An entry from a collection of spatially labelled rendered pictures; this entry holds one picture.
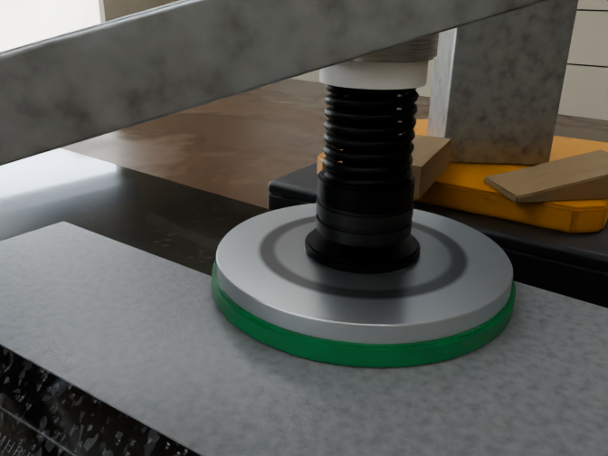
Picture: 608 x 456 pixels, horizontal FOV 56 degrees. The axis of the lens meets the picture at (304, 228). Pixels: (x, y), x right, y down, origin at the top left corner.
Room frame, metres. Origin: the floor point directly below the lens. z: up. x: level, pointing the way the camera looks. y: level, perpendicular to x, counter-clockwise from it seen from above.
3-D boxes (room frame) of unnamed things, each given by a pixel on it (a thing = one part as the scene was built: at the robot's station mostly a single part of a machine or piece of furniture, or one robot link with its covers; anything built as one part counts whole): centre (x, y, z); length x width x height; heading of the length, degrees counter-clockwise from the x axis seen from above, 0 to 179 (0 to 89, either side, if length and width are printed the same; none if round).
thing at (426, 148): (0.90, -0.16, 0.81); 0.20 x 0.10 x 0.05; 155
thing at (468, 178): (1.08, -0.34, 0.76); 0.49 x 0.49 x 0.05; 57
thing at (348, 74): (0.39, -0.04, 1.02); 0.07 x 0.07 x 0.04
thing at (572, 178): (0.85, -0.39, 0.80); 0.20 x 0.10 x 0.05; 101
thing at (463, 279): (0.39, -0.04, 0.87); 0.21 x 0.21 x 0.01
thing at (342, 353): (0.39, -0.04, 0.87); 0.22 x 0.22 x 0.04
